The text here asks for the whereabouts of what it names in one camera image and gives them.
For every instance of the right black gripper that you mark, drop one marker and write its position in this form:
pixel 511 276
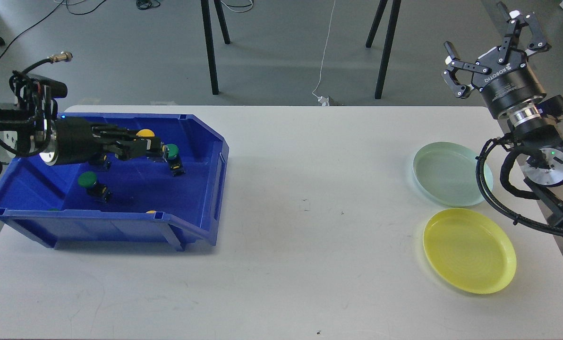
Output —
pixel 510 85

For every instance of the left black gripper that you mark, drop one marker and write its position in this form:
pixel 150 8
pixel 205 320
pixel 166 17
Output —
pixel 75 140

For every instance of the yellow push button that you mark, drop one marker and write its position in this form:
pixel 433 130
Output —
pixel 145 133

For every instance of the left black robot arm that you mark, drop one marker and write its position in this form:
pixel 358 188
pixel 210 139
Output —
pixel 32 126

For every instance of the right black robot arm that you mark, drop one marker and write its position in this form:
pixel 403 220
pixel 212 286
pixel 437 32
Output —
pixel 534 160

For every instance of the green push button left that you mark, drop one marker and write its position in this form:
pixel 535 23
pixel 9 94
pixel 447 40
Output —
pixel 93 187

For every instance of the green push button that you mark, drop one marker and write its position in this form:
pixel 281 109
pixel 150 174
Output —
pixel 93 187
pixel 172 157

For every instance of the green push button centre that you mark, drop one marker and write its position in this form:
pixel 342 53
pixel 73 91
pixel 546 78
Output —
pixel 172 157

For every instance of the light green plate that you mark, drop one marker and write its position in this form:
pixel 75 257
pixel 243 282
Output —
pixel 446 173

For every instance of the yellow plate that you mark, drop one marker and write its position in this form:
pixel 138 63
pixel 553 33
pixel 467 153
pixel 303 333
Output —
pixel 469 251

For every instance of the blue plastic bin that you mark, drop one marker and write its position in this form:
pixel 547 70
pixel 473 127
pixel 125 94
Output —
pixel 46 204

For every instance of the right black tripod legs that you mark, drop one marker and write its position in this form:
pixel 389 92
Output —
pixel 395 7

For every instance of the black tripod legs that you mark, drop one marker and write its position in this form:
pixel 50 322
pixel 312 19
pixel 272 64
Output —
pixel 209 38
pixel 395 7

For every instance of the left black tripod legs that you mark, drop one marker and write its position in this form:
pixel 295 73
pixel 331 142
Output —
pixel 209 38

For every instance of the white power plug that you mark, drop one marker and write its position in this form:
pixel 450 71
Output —
pixel 324 100

